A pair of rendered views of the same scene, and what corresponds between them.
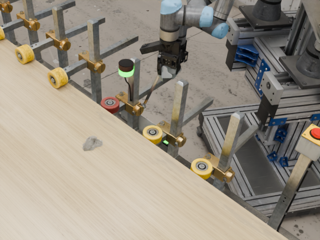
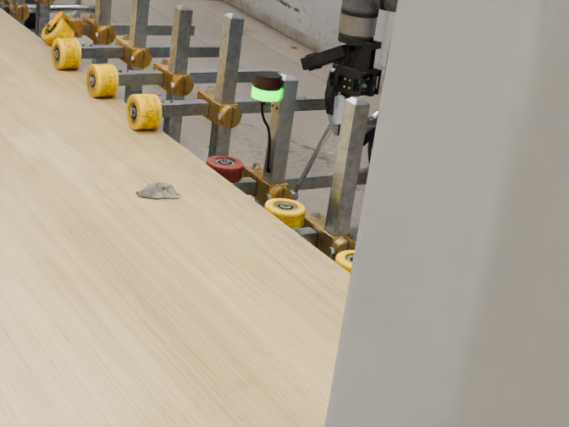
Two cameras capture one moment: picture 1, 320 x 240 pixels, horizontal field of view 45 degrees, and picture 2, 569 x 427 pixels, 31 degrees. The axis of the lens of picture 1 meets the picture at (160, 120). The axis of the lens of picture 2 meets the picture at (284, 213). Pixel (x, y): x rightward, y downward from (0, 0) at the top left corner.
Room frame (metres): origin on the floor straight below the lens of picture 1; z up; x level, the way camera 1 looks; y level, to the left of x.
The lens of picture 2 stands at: (-0.67, -0.54, 1.63)
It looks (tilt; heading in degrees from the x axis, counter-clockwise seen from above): 22 degrees down; 18
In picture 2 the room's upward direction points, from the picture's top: 8 degrees clockwise
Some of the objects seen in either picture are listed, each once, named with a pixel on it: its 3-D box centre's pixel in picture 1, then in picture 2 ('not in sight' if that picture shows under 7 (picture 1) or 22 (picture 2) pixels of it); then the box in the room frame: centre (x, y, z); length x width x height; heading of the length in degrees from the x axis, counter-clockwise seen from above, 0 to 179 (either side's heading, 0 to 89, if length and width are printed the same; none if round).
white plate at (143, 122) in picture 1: (140, 122); not in sight; (1.32, 0.09, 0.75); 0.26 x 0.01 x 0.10; 52
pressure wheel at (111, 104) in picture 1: (110, 111); (222, 184); (1.26, 0.22, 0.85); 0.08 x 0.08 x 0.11
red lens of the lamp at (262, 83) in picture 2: (125, 65); (267, 80); (1.28, 0.16, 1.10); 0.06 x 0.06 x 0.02
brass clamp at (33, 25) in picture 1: (28, 21); (133, 52); (1.79, 0.73, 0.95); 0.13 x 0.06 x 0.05; 52
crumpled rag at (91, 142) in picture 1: (91, 141); (158, 187); (1.01, 0.25, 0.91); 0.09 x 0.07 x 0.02; 135
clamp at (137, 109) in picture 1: (129, 104); (265, 187); (1.33, 0.15, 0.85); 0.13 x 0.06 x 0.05; 52
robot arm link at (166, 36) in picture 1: (169, 32); (358, 25); (1.33, 0.00, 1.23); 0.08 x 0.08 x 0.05
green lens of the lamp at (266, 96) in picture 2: (125, 70); (266, 92); (1.28, 0.16, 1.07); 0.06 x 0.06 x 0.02
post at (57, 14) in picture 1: (62, 50); (174, 99); (1.62, 0.52, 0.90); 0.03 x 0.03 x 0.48; 52
